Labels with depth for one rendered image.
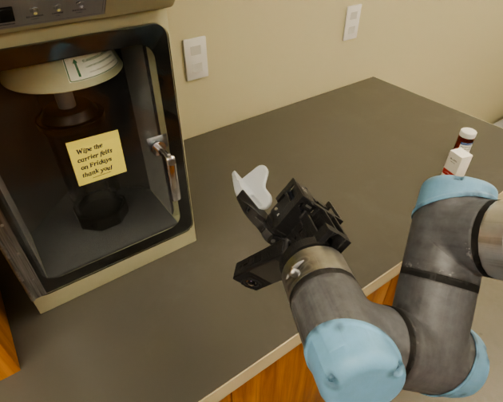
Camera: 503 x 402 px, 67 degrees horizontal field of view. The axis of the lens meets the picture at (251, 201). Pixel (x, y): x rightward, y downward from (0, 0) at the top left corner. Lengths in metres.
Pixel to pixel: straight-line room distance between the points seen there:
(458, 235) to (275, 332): 0.39
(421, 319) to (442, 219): 0.10
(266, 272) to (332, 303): 0.16
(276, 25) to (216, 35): 0.22
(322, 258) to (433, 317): 0.12
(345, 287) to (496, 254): 0.13
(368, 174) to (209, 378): 0.67
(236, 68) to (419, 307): 0.98
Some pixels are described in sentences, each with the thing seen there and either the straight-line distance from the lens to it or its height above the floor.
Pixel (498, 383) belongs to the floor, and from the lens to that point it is 1.96.
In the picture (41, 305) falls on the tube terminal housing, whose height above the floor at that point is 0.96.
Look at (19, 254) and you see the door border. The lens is 0.69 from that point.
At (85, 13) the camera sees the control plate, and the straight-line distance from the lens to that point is 0.54.
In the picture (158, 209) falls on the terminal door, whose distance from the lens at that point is 0.73.
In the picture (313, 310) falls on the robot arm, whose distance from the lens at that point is 0.37.
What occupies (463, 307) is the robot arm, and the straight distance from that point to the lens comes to 0.43.
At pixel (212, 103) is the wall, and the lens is 1.24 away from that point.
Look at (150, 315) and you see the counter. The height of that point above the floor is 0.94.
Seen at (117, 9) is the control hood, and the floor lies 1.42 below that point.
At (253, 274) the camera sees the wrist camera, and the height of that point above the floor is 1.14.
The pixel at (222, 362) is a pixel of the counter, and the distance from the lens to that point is 0.68.
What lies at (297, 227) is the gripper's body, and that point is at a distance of 0.49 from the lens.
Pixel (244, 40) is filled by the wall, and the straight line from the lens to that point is 1.24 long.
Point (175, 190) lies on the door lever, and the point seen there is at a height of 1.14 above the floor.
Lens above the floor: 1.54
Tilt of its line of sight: 40 degrees down
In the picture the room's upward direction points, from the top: straight up
